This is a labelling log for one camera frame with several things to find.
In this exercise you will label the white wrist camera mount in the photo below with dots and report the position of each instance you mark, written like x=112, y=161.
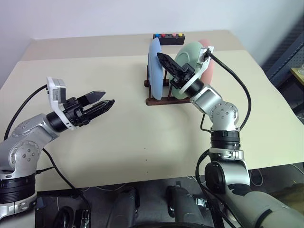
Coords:
x=202, y=67
x=53, y=90

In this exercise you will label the dark rounded robot leg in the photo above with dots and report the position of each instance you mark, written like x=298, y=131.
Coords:
x=127, y=206
x=181, y=206

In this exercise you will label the brown wooden dish rack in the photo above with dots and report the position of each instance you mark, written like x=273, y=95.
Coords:
x=166, y=101

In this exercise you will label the silver metal bracket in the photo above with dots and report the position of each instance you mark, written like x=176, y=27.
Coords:
x=201, y=203
x=86, y=218

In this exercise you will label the black button box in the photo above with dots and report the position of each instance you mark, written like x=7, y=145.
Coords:
x=172, y=41

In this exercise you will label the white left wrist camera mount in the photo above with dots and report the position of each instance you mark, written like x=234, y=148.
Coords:
x=53, y=90

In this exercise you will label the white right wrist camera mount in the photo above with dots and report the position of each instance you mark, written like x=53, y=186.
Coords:
x=202, y=67

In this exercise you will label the dark perforated metal shelf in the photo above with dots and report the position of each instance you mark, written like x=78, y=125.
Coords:
x=289, y=54

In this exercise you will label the yellowish tray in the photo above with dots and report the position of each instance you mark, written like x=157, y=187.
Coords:
x=298, y=74

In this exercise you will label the green plate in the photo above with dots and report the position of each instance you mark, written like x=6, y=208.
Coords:
x=187, y=55

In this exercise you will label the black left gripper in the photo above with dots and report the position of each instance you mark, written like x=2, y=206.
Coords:
x=76, y=114

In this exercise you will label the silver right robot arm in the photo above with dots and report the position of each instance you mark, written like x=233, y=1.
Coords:
x=225, y=114

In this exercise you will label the blue plate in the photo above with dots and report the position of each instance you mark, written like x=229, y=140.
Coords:
x=155, y=71

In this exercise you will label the pink plate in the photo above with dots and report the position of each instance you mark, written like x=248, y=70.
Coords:
x=209, y=73

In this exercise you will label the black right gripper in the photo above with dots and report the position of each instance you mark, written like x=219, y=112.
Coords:
x=184, y=77

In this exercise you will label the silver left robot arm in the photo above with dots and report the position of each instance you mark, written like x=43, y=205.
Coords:
x=23, y=147

